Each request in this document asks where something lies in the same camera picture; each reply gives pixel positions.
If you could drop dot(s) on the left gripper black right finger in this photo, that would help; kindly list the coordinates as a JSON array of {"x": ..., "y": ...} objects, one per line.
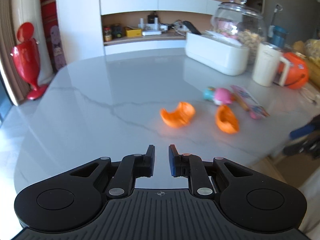
[{"x": 191, "y": 167}]

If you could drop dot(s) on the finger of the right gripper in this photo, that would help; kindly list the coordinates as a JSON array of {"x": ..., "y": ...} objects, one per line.
[
  {"x": 305, "y": 145},
  {"x": 310, "y": 127}
]

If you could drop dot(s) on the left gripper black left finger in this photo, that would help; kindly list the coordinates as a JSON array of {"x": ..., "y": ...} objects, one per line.
[{"x": 125, "y": 172}]

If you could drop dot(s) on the orange plastic shell half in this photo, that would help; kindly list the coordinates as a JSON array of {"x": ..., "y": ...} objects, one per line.
[{"x": 181, "y": 116}]

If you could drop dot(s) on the pink snack packet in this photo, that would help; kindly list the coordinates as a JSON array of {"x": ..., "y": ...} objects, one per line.
[{"x": 249, "y": 103}]

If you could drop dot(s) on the pink and teal toy figure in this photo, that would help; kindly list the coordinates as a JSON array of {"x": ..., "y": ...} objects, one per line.
[{"x": 219, "y": 96}]

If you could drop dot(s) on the orange pumpkin bucket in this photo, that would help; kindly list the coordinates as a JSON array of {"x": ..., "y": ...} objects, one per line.
[{"x": 296, "y": 75}]

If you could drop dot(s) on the bag of yellow snacks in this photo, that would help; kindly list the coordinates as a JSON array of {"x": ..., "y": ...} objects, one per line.
[{"x": 312, "y": 50}]

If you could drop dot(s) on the blue thermos bottle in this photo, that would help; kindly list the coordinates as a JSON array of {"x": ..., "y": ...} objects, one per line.
[{"x": 279, "y": 36}]

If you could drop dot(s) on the white oblong storage box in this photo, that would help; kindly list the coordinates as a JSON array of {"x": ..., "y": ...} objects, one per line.
[{"x": 227, "y": 55}]

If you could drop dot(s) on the glass jar with lid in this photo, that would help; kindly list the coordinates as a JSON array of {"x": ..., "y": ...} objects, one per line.
[{"x": 240, "y": 22}]

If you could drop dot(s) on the yellow box on shelf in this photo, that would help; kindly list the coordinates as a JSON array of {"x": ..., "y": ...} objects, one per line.
[{"x": 130, "y": 33}]

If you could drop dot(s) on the skateboard with cartoon print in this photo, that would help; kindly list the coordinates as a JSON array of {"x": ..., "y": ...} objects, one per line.
[{"x": 58, "y": 54}]

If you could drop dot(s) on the red trash bin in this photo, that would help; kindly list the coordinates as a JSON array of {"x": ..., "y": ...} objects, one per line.
[{"x": 26, "y": 59}]

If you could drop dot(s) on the white wall shelf unit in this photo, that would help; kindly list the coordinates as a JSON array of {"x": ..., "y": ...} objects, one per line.
[{"x": 129, "y": 13}]

